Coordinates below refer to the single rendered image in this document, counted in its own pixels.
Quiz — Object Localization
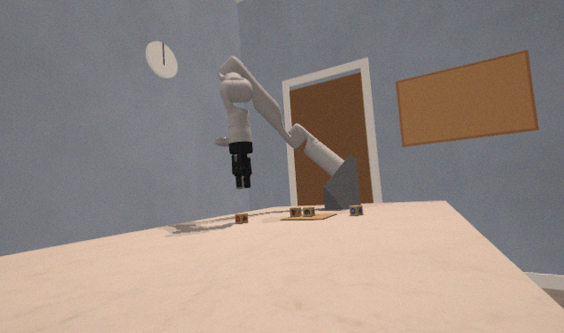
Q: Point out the tan square mat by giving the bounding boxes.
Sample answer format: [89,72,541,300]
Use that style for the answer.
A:
[280,213,337,221]

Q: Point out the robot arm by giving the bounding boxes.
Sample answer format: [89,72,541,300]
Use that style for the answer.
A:
[214,56,344,176]

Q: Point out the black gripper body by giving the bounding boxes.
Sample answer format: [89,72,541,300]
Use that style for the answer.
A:
[229,142,253,167]

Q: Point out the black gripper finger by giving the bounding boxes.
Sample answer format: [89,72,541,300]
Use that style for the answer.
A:
[232,154,247,190]
[243,158,252,188]

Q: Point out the tan letter block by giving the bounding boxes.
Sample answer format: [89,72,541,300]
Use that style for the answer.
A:
[349,205,363,216]
[290,207,302,217]
[303,206,315,217]
[235,213,248,224]

